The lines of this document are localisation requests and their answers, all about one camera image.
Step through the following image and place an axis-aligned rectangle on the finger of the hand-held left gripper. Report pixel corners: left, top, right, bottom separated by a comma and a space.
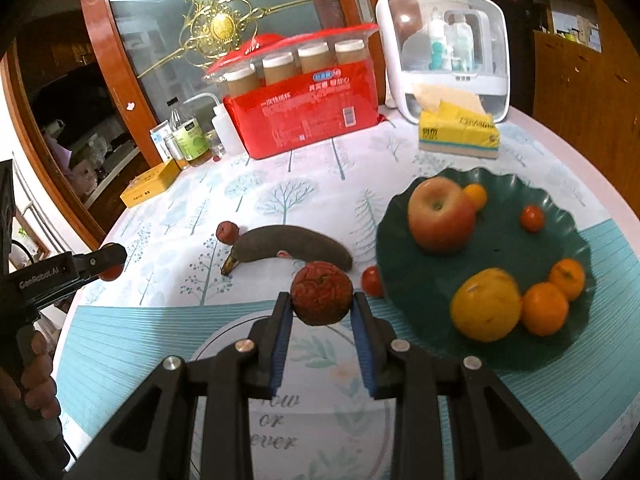
65, 242, 127, 286

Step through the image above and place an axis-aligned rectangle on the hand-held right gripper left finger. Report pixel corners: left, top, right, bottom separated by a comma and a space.
65, 291, 296, 480

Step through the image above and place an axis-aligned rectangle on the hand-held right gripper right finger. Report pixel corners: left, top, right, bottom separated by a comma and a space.
349, 292, 583, 480

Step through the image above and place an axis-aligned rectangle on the wrinkled dark red fruit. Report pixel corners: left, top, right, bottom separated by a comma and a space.
290, 261, 353, 326

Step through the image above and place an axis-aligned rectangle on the large yellow orange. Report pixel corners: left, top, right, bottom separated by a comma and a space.
450, 268, 523, 342

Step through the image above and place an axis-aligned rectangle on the red apple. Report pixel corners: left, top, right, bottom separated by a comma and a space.
407, 177, 477, 255

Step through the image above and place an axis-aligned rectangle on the orange mandarin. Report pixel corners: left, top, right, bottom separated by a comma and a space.
521, 281, 570, 337
548, 258, 586, 300

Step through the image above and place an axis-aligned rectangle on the dark green scalloped plate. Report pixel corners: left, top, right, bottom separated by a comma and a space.
375, 166, 598, 373

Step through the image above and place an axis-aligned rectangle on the small orange kumquat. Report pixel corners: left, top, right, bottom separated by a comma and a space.
462, 183, 488, 210

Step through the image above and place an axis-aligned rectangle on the red cherry tomato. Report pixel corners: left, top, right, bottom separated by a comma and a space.
519, 205, 545, 233
361, 266, 385, 298

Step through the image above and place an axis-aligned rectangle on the person's left hand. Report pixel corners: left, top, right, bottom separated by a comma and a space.
0, 332, 61, 423

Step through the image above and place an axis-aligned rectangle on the yellow tin box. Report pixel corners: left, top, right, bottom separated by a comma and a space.
120, 160, 180, 209

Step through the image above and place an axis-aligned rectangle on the overripe brown banana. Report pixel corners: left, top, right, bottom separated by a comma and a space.
220, 226, 354, 276

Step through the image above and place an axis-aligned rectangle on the small metal can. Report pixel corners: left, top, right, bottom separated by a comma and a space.
164, 132, 188, 170

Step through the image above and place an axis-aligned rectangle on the small white carton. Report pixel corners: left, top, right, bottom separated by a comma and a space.
150, 120, 173, 163

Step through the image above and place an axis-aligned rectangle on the green label glass bottle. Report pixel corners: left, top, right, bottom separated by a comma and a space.
167, 97, 212, 167

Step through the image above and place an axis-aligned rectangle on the small glass jar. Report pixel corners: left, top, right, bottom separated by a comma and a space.
205, 130, 226, 162

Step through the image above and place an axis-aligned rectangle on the white squeeze bottle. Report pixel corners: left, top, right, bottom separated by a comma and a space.
182, 92, 246, 158

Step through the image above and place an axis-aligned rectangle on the red paper cup package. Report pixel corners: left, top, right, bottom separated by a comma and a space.
222, 57, 386, 160

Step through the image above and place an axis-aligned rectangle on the yellow tissue pack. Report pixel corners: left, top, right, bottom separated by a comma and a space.
418, 85, 502, 160

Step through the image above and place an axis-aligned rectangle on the wooden framed glass door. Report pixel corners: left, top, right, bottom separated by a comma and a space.
77, 0, 411, 211

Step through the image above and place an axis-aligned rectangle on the clear red-edged plastic package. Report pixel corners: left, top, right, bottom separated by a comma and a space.
204, 22, 381, 98

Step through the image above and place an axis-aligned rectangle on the golden door ornament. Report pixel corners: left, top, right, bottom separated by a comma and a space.
137, 0, 313, 78

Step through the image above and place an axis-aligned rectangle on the white cosmetic organizer box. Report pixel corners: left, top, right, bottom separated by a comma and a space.
375, 0, 511, 123

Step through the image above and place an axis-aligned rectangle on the teal cosmetic bottle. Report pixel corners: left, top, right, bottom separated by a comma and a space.
429, 7, 448, 71

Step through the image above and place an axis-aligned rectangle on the white cosmetic bottle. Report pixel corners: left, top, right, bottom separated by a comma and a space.
447, 12, 475, 73

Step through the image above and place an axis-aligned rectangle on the wooden cabinet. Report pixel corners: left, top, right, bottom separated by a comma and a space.
532, 30, 640, 201

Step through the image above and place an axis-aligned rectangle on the wooden wall shelf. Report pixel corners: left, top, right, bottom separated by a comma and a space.
525, 0, 603, 53

